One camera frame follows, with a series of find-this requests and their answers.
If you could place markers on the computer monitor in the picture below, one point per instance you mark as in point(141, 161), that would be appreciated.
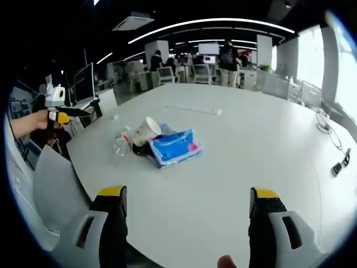
point(83, 83)

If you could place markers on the white paper cup item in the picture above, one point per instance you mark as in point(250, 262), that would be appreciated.
point(146, 131)

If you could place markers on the clear plastic bottle item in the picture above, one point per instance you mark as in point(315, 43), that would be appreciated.
point(122, 143)

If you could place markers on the black small item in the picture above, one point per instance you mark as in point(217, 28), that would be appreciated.
point(139, 149)

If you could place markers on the small black device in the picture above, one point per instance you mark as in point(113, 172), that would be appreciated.
point(337, 168)

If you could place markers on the person's left hand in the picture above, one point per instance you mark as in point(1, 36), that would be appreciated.
point(42, 120)

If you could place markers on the grey chair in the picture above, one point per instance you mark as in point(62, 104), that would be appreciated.
point(58, 192)

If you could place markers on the white display screen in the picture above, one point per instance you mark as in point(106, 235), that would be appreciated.
point(208, 48)

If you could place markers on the green potted plant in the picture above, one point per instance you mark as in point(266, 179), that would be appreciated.
point(265, 67)

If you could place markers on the blue plastic packet item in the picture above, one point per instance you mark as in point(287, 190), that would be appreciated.
point(175, 148)

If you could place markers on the small black clip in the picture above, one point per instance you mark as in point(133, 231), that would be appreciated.
point(346, 157)

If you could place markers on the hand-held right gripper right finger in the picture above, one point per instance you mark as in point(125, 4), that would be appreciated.
point(267, 223)

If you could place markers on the glass desk partition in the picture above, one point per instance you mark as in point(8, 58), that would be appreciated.
point(131, 92)

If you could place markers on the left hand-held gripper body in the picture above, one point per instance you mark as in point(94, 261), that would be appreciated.
point(57, 96)

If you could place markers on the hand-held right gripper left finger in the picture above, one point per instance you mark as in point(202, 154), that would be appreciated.
point(111, 223)

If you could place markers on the person's right hand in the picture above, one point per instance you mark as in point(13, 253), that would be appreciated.
point(227, 262)

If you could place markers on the clear plastic wrap item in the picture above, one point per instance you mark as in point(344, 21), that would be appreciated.
point(167, 128)

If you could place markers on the white mesh office chair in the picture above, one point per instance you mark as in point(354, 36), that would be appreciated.
point(166, 75)
point(204, 74)

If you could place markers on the white table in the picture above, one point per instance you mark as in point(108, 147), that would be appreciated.
point(237, 156)

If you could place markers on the ceiling air conditioner unit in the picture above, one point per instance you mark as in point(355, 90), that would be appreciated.
point(134, 21)

